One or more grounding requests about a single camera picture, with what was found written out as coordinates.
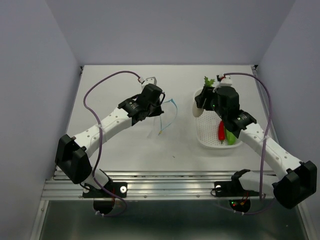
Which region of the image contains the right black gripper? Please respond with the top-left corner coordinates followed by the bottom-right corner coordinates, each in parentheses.
top-left (194, 85), bottom-right (227, 120)

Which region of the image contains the white toy radish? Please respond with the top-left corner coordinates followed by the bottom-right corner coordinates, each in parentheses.
top-left (192, 76), bottom-right (216, 118)

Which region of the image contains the clear zip top bag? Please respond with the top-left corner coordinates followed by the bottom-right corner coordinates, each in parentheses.
top-left (147, 98), bottom-right (178, 139)

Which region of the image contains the green toy pepper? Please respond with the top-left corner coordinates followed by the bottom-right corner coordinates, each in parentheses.
top-left (225, 129), bottom-right (237, 146)

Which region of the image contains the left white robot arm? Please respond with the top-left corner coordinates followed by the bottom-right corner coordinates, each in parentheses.
top-left (55, 83), bottom-right (165, 197)

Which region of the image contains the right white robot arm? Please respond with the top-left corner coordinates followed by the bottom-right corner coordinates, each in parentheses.
top-left (192, 86), bottom-right (318, 209)

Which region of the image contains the white perforated plastic basket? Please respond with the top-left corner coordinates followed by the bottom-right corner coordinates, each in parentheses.
top-left (192, 100), bottom-right (243, 150)

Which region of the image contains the red toy chili pepper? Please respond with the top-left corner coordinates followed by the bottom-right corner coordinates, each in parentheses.
top-left (218, 121), bottom-right (226, 144)

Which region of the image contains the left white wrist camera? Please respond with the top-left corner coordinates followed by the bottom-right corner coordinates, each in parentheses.
top-left (138, 76), bottom-right (157, 89)

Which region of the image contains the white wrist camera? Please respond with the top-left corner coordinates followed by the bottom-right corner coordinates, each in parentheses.
top-left (138, 76), bottom-right (157, 89)
top-left (213, 75), bottom-right (232, 92)

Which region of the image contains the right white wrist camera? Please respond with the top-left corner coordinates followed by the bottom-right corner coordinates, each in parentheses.
top-left (213, 75), bottom-right (232, 92)

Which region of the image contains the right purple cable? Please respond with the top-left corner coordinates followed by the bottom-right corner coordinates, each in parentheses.
top-left (219, 72), bottom-right (277, 216)

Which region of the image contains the purple cable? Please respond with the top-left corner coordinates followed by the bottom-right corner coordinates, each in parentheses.
top-left (219, 72), bottom-right (277, 216)
top-left (83, 71), bottom-right (128, 218)

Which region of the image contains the aluminium frame rail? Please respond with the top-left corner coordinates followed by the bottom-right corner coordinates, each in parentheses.
top-left (41, 171), bottom-right (303, 201)

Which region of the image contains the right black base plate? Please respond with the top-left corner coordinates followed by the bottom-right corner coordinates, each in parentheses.
top-left (210, 181), bottom-right (236, 198)

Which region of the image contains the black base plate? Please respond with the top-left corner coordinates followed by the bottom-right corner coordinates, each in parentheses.
top-left (210, 181), bottom-right (236, 198)
top-left (82, 181), bottom-right (128, 199)

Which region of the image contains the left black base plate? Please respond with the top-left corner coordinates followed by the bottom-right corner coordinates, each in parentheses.
top-left (82, 181), bottom-right (128, 199)

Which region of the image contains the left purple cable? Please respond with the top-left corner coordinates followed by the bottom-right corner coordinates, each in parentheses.
top-left (83, 71), bottom-right (128, 218)

